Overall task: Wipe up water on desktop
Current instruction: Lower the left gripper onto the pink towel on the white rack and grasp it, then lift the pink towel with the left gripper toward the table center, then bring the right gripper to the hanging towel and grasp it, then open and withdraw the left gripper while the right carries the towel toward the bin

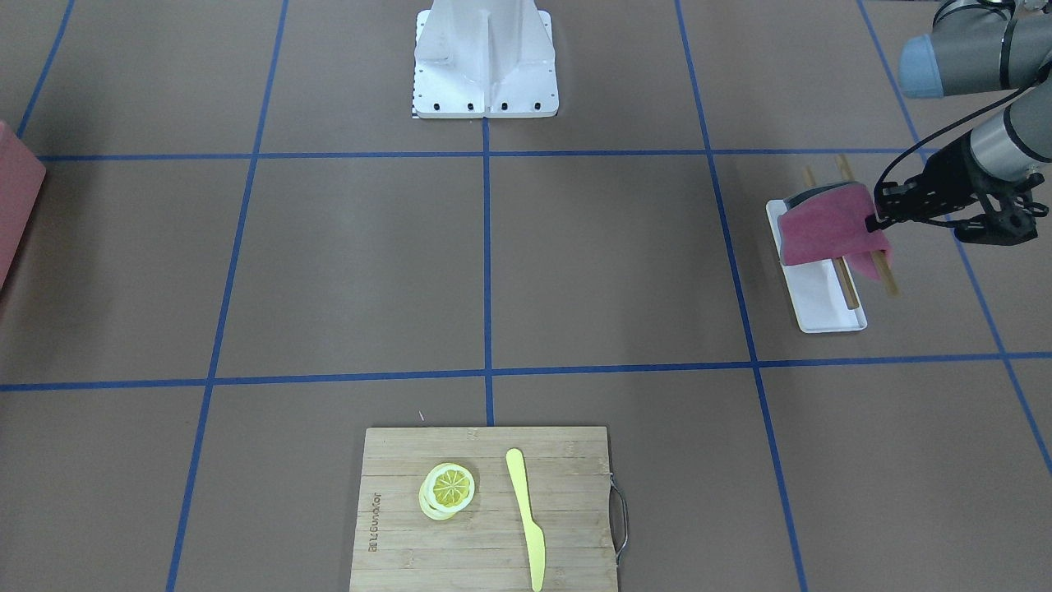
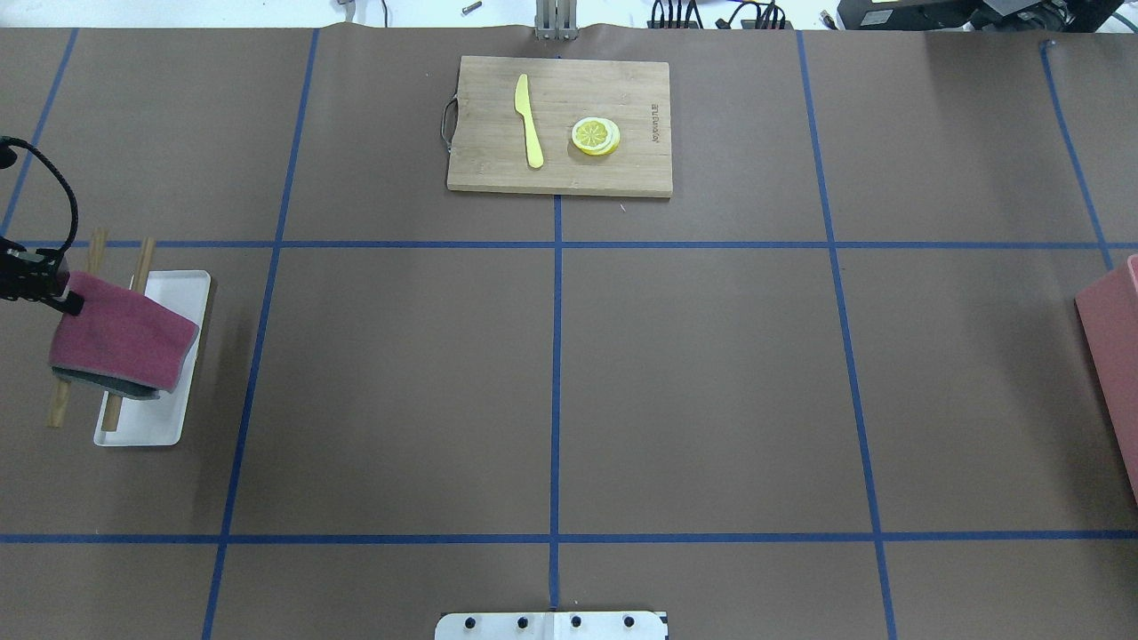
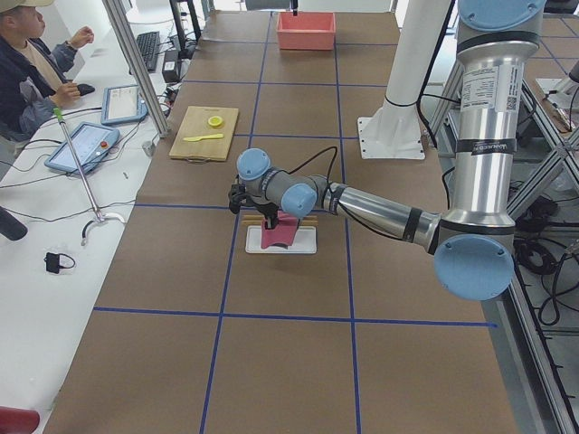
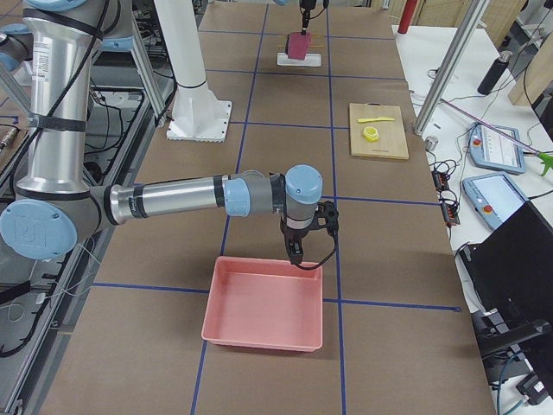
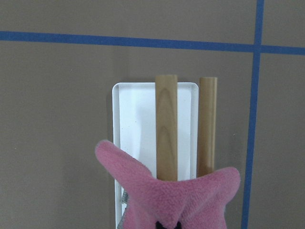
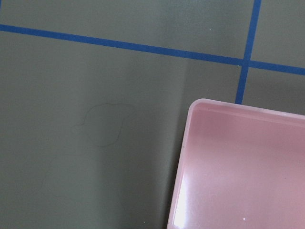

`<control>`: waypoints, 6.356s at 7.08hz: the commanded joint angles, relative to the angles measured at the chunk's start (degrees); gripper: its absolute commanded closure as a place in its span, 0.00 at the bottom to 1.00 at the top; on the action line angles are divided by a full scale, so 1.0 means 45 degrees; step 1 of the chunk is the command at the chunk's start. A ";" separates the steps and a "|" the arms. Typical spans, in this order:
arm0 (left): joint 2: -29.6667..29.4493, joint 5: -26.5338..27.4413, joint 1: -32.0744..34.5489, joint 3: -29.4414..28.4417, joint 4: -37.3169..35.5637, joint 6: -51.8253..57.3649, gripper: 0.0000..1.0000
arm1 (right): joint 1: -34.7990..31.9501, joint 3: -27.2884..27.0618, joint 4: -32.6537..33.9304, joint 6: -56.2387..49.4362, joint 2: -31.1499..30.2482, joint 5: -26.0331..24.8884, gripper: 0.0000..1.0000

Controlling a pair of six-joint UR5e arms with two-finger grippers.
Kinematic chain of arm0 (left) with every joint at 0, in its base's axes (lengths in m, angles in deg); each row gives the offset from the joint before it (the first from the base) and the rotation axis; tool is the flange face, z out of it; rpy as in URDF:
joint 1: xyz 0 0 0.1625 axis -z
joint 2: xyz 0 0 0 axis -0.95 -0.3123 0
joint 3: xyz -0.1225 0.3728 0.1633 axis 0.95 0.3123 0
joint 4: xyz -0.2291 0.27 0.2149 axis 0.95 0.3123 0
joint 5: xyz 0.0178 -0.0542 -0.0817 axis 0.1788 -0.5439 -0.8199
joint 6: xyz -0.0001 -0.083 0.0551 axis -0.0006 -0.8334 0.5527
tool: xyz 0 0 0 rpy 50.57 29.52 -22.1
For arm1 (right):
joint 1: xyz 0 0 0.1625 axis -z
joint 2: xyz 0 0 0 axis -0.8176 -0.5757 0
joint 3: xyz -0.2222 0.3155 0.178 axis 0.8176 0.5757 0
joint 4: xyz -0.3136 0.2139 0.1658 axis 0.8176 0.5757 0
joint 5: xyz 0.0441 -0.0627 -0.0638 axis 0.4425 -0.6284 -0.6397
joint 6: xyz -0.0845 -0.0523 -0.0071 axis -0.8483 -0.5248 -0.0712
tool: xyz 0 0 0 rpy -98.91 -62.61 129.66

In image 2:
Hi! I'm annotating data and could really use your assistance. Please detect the bamboo cutting board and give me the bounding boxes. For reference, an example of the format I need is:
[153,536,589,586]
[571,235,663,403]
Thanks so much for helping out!
[446,54,674,199]

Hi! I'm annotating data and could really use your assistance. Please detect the yellow plastic knife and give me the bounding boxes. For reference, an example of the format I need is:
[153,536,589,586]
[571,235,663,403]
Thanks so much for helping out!
[513,73,545,170]

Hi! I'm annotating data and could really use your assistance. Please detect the aluminium frame post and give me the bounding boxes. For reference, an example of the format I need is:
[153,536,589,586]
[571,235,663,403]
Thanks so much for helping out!
[533,0,580,41]

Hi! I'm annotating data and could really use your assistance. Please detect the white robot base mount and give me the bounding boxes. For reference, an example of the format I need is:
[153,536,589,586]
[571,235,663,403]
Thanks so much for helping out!
[434,612,669,639]

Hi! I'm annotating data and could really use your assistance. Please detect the pink wiping cloth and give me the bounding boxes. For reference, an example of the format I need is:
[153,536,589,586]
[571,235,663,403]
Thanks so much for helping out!
[48,272,193,397]

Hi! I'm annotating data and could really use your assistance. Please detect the right wooden rack rod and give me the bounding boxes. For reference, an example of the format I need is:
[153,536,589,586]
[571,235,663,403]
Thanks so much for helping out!
[100,237,156,434]

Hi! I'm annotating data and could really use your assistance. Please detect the white rack tray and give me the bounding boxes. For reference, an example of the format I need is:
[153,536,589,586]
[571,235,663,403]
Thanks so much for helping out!
[92,270,212,448]

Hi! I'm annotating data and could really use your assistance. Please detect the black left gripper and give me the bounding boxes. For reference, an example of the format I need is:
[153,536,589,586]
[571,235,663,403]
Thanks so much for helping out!
[1,238,85,315]

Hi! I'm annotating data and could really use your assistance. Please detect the pink plastic bin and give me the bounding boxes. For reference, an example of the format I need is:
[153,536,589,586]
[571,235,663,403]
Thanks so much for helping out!
[1077,254,1137,495]

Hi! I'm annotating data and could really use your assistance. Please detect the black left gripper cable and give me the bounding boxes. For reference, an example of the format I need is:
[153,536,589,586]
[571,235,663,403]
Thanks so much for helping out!
[0,136,81,260]

